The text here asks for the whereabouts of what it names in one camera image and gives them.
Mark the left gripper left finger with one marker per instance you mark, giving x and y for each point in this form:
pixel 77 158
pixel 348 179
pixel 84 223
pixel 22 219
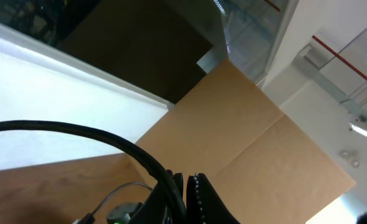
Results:
pixel 155 210

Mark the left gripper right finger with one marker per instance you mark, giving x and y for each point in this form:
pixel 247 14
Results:
pixel 204 206

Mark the brown cardboard panel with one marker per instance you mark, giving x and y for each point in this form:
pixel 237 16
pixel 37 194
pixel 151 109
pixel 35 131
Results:
pixel 262 165

